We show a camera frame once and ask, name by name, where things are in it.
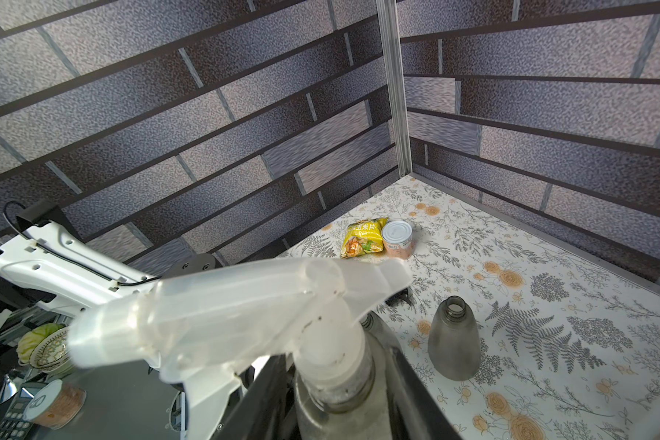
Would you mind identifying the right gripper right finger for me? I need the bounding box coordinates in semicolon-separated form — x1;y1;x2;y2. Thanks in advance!
373;315;460;440

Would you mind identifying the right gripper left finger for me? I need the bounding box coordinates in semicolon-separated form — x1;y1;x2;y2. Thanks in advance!
211;356;297;439

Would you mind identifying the grey spray bottle front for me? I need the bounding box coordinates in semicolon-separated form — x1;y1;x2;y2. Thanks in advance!
294;312;398;439

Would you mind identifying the grey spray bottle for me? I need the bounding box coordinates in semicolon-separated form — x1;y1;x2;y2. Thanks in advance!
428;295;481;381
294;312;398;439

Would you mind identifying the clear white spray nozzle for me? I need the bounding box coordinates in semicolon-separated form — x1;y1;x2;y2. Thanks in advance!
68;258;413;439

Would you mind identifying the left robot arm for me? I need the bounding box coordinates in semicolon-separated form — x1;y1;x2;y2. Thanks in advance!
0;201;221;317

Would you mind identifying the grey spray bottle middle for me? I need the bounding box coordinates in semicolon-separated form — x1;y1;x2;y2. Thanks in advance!
428;295;481;381

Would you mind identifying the black spray nozzle far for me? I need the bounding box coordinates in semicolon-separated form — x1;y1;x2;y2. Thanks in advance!
385;289;413;307

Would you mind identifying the pink tin can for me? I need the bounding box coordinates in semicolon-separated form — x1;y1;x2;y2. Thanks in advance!
381;220;414;260

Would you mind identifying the yellow snack packet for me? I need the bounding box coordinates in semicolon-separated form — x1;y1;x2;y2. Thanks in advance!
340;217;388;259

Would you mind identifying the black calculator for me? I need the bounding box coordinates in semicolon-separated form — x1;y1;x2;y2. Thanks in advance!
0;382;45;439

